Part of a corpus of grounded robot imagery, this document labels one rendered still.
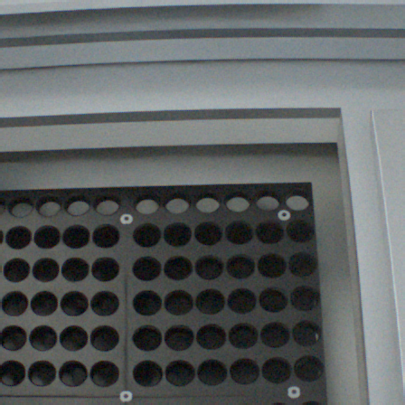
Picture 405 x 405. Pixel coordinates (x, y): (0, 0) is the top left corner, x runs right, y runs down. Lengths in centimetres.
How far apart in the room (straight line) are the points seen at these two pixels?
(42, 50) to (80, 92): 3
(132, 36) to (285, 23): 7
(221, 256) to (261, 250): 2
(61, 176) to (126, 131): 11
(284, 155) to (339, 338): 12
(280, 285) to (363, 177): 6
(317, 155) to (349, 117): 12
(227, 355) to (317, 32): 15
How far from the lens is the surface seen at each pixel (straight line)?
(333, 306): 59
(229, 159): 64
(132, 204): 55
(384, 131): 51
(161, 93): 53
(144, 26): 52
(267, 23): 52
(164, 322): 52
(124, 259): 53
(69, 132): 54
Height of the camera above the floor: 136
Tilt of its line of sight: 56 degrees down
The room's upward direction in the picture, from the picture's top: 1 degrees counter-clockwise
